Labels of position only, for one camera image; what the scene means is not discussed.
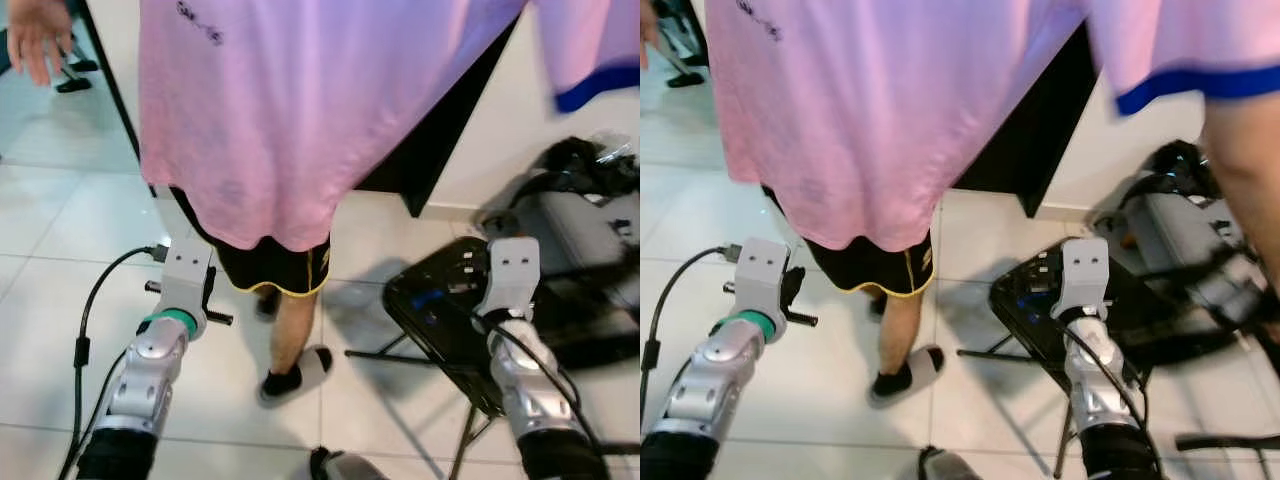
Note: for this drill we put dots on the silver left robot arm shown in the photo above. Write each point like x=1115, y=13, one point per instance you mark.
x=150, y=375
x=715, y=375

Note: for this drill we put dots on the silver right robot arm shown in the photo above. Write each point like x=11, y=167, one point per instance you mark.
x=525, y=385
x=1095, y=375

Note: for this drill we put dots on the person bare forearm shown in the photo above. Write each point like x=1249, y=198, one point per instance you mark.
x=1245, y=180

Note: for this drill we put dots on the person bare hand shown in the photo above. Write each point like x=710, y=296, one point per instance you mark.
x=648, y=40
x=40, y=35

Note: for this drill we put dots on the white black slipper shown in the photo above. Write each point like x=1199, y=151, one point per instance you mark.
x=310, y=368
x=922, y=368

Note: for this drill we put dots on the person in pink shirt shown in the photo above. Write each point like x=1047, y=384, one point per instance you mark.
x=300, y=100
x=880, y=100

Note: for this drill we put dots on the grey robot right leg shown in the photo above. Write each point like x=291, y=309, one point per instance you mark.
x=350, y=468
x=955, y=468

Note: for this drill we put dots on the black case on folding stand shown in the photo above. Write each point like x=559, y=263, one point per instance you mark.
x=440, y=300
x=1030, y=290

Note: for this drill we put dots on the grey black bag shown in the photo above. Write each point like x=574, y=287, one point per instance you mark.
x=1170, y=230
x=570, y=225

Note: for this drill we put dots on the black office chair base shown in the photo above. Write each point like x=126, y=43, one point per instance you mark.
x=75, y=83
x=685, y=78

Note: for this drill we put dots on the black cabinet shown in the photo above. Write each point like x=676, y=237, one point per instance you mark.
x=440, y=140
x=1040, y=130

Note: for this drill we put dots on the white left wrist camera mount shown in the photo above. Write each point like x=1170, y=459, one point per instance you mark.
x=762, y=270
x=187, y=270

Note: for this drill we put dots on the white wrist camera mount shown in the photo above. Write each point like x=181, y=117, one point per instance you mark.
x=510, y=265
x=187, y=270
x=1085, y=268
x=762, y=270

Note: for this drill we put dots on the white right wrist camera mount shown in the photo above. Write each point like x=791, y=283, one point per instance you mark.
x=1085, y=268
x=510, y=265

